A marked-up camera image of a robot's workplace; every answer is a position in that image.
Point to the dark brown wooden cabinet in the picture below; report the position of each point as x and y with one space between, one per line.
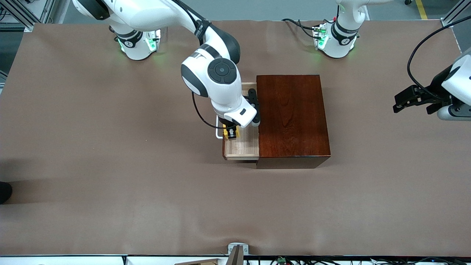
294 121

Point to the brown cardboard piece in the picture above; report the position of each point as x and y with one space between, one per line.
206 262

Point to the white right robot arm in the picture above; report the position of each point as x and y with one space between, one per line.
228 97

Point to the grey metal camera mount bracket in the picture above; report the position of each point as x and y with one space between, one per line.
238 254

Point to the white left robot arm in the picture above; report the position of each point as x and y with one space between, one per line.
340 44

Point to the black ribbed round knob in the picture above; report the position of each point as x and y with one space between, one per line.
4 192

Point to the aluminium frame profile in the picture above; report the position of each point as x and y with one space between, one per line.
447 23
25 24

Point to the yellow block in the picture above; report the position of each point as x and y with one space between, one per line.
225 132

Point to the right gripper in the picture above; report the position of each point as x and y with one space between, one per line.
231 131

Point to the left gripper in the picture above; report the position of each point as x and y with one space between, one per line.
436 87

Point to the white table frame rail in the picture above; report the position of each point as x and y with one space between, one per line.
73 260

